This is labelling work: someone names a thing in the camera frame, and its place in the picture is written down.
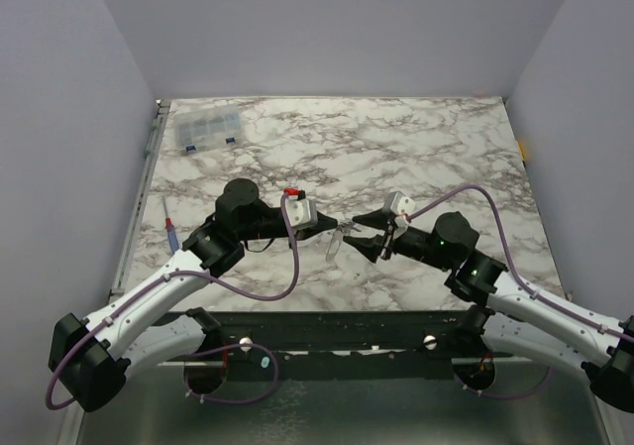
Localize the silver metal bottle opener keychain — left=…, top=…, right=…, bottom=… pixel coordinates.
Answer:
left=325, top=230, right=344, bottom=262

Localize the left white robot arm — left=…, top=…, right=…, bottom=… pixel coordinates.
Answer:
left=45, top=178, right=338, bottom=412

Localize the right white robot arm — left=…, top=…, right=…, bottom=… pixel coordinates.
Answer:
left=343, top=210, right=633, bottom=412

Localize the clear plastic organizer box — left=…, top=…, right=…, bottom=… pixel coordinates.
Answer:
left=173, top=105, right=244, bottom=155

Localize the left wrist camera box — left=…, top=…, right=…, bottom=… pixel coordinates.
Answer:
left=283, top=187, right=318, bottom=231

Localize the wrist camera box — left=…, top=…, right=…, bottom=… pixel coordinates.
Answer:
left=283, top=187, right=318, bottom=231
left=382, top=190, right=416, bottom=237

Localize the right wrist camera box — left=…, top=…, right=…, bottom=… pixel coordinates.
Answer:
left=382, top=190, right=416, bottom=237

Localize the blue handled screwdriver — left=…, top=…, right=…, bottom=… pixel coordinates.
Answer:
left=161, top=197, right=180, bottom=254

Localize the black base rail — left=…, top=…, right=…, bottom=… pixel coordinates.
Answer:
left=184, top=308, right=487, bottom=381

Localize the aluminium frame rail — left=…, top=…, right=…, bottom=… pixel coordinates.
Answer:
left=108, top=99, right=171, bottom=300

